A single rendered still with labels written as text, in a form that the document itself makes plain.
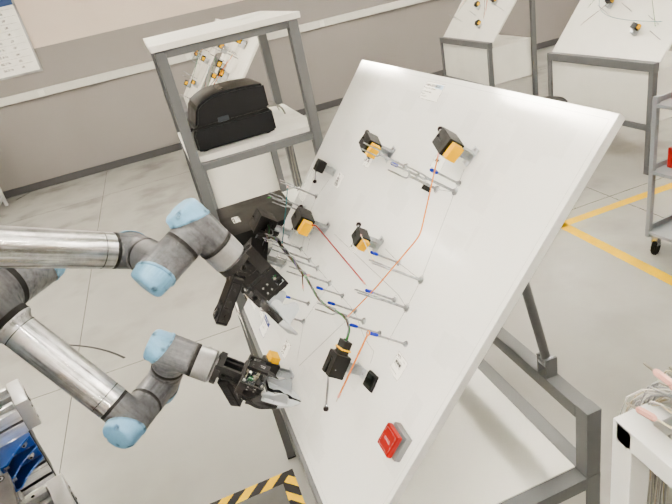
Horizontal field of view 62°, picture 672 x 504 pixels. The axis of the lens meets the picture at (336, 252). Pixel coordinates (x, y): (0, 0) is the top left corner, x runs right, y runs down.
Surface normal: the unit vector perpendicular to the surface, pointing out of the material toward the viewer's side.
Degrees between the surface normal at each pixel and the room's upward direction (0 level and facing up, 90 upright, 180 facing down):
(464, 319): 50
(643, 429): 0
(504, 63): 90
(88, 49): 90
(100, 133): 90
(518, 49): 90
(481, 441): 0
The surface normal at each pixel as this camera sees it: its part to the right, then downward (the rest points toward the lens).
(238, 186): 0.33, 0.37
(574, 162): -0.84, -0.31
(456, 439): -0.19, -0.87
